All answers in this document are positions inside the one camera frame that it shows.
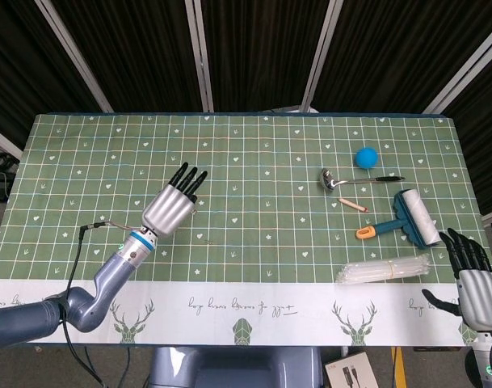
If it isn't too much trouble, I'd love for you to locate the teal lint roller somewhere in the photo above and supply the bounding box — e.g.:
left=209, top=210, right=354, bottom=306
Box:
left=355, top=188, right=443, bottom=250

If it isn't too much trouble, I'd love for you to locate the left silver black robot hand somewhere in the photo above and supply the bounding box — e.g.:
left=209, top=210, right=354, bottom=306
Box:
left=141, top=162, right=208, bottom=238

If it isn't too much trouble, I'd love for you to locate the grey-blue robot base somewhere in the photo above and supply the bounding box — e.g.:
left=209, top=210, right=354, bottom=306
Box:
left=148, top=346, right=326, bottom=388

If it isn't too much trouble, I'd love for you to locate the white cardboard cable box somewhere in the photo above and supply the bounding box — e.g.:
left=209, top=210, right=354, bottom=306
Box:
left=324, top=351, right=380, bottom=388

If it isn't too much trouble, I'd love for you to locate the blue ball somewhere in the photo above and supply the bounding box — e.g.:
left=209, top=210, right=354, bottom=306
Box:
left=353, top=146, right=380, bottom=170

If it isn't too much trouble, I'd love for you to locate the blue floor cable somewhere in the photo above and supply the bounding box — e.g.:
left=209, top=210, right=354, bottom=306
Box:
left=85, top=346, right=132, bottom=388

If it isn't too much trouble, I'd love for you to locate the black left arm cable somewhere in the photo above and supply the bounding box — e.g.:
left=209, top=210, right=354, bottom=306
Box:
left=59, top=221, right=144, bottom=388

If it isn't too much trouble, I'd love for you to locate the wooden crayon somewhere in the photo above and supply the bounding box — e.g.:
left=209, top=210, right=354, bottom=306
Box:
left=337, top=197, right=369, bottom=213

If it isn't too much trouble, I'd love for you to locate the silver ladle black handle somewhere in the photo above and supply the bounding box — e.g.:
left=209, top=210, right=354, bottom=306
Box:
left=319, top=167, right=406, bottom=191

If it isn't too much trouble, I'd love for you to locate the green checked tablecloth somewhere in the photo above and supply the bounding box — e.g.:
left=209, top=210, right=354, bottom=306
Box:
left=0, top=112, right=492, bottom=348

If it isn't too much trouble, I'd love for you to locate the bundle of clear plastic tubes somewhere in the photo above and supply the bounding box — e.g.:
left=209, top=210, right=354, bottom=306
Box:
left=337, top=253, right=431, bottom=285

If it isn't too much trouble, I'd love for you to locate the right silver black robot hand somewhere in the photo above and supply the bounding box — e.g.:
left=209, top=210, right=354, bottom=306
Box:
left=422, top=228, right=492, bottom=332

